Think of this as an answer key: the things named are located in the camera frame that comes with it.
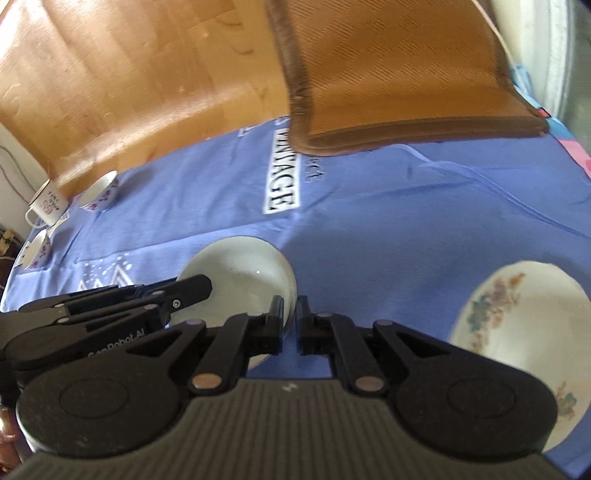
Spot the thin black cable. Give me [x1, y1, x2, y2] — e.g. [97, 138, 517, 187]
[0, 144, 29, 205]

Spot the pink and blue bedsheet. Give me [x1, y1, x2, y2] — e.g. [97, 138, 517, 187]
[507, 64, 591, 180]

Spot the large floral plate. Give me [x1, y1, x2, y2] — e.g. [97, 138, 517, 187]
[449, 260, 591, 456]

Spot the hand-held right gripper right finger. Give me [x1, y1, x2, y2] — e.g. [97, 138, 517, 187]
[297, 295, 457, 396]

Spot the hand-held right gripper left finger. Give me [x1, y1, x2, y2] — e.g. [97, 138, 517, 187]
[124, 295, 285, 396]

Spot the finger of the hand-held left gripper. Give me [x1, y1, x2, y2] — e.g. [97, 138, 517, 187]
[59, 274, 214, 330]
[18, 278, 179, 313]

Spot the white enamel mug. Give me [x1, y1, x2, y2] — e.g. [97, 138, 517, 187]
[25, 179, 71, 228]

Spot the floral ceramic bowl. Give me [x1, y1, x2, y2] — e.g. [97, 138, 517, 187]
[13, 229, 53, 271]
[78, 169, 122, 213]
[176, 236, 297, 370]

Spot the blue printed cloth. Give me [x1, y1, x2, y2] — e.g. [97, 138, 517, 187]
[0, 117, 591, 480]

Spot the frosted floral window pane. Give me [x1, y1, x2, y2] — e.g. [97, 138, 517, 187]
[566, 0, 591, 139]

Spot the wood-grain vinyl sheet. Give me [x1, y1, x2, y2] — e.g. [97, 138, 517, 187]
[0, 0, 297, 200]

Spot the brown woven mat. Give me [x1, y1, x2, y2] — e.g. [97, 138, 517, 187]
[262, 0, 551, 158]

